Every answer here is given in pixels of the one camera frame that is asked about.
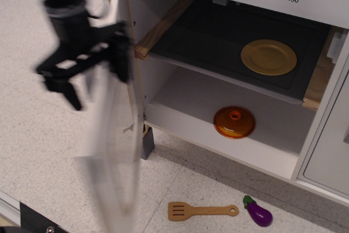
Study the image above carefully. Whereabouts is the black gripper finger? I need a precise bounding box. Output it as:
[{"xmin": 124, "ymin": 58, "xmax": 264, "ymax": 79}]
[
  {"xmin": 109, "ymin": 34, "xmax": 131, "ymax": 83},
  {"xmin": 55, "ymin": 80, "xmax": 82, "ymax": 111}
]

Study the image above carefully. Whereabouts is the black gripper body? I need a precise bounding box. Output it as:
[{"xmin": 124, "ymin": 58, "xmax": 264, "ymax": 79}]
[{"xmin": 35, "ymin": 8, "xmax": 128, "ymax": 91}]

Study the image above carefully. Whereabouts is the white toy oven door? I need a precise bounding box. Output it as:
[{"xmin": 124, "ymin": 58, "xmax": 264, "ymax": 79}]
[{"xmin": 75, "ymin": 21, "xmax": 147, "ymax": 233}]

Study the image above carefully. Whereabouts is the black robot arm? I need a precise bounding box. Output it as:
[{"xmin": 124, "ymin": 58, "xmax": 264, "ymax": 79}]
[{"xmin": 35, "ymin": 0, "xmax": 130, "ymax": 111}]

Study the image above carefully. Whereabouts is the dark grey oven tray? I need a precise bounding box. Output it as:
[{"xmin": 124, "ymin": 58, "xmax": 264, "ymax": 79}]
[{"xmin": 151, "ymin": 0, "xmax": 330, "ymax": 104}]

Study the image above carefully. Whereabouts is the grey cabinet foot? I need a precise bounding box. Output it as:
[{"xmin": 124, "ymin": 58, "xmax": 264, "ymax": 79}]
[{"xmin": 141, "ymin": 127, "xmax": 155, "ymax": 160}]

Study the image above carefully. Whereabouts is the orange pot lid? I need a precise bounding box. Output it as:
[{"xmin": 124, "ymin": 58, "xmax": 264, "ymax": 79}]
[{"xmin": 213, "ymin": 106, "xmax": 256, "ymax": 139}]

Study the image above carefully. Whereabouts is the white toy kitchen cabinet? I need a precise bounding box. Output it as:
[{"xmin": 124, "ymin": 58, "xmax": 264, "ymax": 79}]
[{"xmin": 102, "ymin": 0, "xmax": 349, "ymax": 208}]

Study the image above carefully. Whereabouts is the yellow toy plate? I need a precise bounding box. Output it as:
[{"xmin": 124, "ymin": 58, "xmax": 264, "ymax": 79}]
[{"xmin": 240, "ymin": 39, "xmax": 298, "ymax": 76}]

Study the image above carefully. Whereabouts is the wooden slotted spatula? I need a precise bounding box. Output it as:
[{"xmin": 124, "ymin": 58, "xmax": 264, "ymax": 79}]
[{"xmin": 168, "ymin": 201, "xmax": 239, "ymax": 222}]

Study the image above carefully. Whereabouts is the purple toy eggplant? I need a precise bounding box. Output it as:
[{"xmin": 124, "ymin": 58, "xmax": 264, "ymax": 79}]
[{"xmin": 243, "ymin": 195, "xmax": 273, "ymax": 228}]

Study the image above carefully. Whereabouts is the white right cabinet door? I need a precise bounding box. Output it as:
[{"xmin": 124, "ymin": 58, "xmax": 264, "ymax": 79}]
[{"xmin": 298, "ymin": 61, "xmax": 348, "ymax": 199}]

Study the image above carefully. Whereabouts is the aluminium rail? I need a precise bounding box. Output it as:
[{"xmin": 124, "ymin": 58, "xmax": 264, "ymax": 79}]
[{"xmin": 1, "ymin": 190, "xmax": 21, "ymax": 226}]

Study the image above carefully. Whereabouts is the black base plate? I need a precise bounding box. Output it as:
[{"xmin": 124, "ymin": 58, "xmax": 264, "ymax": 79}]
[{"xmin": 0, "ymin": 201, "xmax": 69, "ymax": 233}]

